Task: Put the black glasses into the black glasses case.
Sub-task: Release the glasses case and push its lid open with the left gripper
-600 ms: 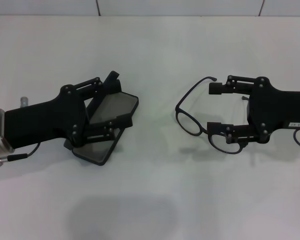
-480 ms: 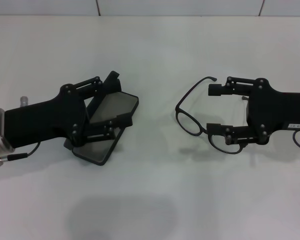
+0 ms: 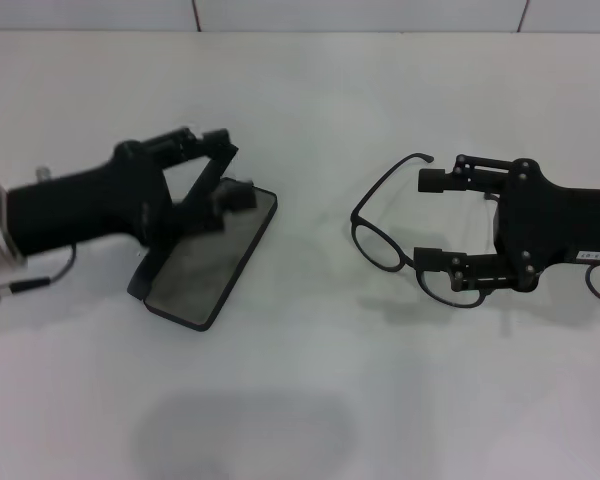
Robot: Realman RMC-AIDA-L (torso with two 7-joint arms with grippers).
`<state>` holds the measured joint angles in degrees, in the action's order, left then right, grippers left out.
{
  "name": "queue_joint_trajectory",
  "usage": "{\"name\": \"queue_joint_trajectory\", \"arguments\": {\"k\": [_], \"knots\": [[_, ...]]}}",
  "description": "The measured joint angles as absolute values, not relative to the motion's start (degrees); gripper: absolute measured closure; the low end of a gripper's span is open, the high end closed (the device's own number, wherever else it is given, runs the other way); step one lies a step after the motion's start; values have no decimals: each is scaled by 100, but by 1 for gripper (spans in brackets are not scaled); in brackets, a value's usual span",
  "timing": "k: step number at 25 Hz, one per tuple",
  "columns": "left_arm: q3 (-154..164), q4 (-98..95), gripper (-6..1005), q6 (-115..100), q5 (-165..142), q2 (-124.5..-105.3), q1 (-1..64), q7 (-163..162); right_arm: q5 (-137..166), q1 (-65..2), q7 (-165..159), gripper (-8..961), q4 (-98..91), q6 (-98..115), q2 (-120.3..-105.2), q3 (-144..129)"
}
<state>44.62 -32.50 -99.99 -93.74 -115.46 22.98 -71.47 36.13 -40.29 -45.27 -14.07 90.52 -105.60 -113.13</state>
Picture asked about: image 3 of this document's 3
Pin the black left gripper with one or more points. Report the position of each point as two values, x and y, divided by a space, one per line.
80 205

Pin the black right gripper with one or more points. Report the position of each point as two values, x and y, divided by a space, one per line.
540 220

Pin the black glasses case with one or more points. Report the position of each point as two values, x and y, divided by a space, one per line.
205 270

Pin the black round glasses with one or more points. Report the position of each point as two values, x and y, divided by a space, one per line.
354 220

